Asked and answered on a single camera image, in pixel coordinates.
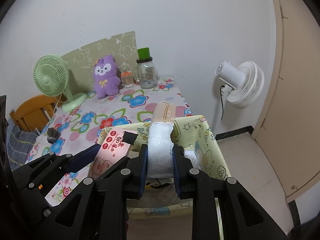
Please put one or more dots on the glass mason jar mug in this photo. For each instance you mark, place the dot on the glass mason jar mug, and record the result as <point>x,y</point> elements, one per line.
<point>146,73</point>

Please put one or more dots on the pink wet wipes pack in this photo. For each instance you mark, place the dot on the pink wet wipes pack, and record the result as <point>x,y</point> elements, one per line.
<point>115,144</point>

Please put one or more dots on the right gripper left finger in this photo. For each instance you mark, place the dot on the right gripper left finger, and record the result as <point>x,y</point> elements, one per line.
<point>143,158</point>

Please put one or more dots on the white and beige towel roll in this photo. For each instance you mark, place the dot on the white and beige towel roll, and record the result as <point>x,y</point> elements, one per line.
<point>160,145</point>

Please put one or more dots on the purple plush toy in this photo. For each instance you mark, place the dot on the purple plush toy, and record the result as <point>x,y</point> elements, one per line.
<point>106,81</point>

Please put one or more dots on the green cartoon wall board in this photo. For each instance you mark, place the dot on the green cartoon wall board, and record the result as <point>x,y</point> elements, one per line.
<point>81,61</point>

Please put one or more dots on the green cup on jar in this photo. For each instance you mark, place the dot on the green cup on jar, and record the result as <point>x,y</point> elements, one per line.
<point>143,53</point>

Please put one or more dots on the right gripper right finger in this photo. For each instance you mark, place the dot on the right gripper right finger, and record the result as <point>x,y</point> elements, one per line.
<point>179,172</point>

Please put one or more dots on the green desk fan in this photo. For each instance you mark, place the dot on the green desk fan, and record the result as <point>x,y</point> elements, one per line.
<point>51,77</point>

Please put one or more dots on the grey plaid pillow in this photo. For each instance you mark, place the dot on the grey plaid pillow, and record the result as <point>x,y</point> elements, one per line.
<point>19,146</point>

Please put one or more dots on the beige door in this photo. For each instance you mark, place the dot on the beige door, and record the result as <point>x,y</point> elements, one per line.
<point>288,127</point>

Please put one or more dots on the floral tablecloth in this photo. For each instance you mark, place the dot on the floral tablecloth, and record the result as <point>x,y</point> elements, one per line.
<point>81,127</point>

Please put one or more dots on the toothpick jar orange lid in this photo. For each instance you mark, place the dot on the toothpick jar orange lid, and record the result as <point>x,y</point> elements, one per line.
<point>127,79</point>

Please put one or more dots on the wooden chair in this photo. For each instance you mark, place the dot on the wooden chair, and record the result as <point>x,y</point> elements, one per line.
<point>35,113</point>

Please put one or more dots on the grey rolled sock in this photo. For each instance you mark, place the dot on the grey rolled sock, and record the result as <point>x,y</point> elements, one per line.
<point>52,135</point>

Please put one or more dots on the white standing fan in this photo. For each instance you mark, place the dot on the white standing fan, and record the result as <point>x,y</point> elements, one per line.
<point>242,85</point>

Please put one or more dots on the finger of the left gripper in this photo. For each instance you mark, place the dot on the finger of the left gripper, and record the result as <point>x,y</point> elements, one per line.
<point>83,158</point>
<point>115,171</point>

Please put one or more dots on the yellow cartoon storage box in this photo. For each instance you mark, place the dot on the yellow cartoon storage box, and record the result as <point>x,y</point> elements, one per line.
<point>192,133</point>

